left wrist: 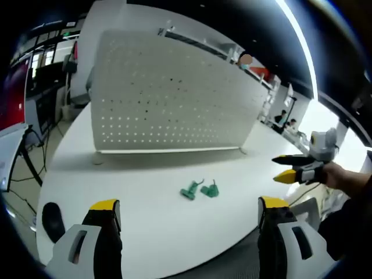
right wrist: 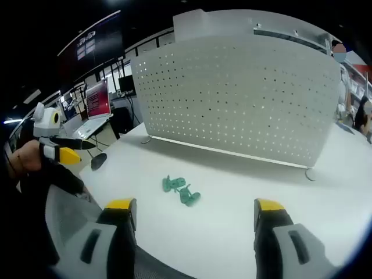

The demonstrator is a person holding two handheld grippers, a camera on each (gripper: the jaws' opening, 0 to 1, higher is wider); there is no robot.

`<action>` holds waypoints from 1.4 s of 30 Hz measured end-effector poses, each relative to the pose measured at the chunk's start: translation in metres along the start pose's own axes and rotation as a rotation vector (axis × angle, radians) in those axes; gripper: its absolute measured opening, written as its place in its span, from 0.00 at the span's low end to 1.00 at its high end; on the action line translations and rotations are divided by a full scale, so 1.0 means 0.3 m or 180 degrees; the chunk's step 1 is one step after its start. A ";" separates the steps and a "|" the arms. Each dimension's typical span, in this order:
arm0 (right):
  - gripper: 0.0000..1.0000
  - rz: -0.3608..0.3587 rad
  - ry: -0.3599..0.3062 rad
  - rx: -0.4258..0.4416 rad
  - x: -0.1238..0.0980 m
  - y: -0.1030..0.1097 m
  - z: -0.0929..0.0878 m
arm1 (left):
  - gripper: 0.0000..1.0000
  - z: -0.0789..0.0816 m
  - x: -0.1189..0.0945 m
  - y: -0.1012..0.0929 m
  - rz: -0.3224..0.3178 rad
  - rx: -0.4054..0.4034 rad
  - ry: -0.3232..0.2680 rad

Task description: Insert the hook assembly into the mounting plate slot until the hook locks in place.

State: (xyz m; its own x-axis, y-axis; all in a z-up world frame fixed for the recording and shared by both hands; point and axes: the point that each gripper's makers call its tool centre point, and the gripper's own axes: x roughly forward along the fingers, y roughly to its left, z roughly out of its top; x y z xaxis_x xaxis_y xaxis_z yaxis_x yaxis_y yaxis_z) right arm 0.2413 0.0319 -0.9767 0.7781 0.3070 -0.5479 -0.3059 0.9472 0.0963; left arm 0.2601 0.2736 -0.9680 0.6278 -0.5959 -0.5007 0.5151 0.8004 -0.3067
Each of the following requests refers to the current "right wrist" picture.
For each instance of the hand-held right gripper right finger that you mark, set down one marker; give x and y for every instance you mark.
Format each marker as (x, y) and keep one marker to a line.
(290, 250)

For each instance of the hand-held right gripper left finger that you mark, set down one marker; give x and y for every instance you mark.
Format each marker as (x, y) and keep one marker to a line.
(87, 247)

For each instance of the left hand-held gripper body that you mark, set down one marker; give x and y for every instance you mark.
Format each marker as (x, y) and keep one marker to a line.
(46, 125)

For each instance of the green hook assembly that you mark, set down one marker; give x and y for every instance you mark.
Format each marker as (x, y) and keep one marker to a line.
(183, 196)
(178, 182)
(166, 185)
(195, 196)

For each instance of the white perforated mounting plate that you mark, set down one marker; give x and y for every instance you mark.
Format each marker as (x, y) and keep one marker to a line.
(232, 101)

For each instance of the person's left hand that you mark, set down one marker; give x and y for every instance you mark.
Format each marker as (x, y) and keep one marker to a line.
(30, 157)

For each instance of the black computer mouse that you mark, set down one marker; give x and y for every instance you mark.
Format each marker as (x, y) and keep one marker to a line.
(98, 161)

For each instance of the person's black clothing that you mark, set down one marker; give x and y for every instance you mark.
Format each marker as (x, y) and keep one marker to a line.
(43, 186)

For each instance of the white laptop with red screen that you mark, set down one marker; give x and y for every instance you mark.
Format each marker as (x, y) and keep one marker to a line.
(97, 100)

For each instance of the black office chair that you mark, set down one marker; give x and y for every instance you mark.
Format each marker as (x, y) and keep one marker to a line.
(122, 119)

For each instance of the black computer monitor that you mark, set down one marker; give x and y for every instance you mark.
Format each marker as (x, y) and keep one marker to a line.
(127, 83)

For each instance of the white metal shelf rack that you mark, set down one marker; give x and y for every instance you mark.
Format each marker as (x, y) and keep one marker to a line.
(279, 34)

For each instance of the large dark wall screen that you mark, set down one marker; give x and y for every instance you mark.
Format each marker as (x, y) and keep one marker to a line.
(96, 46)

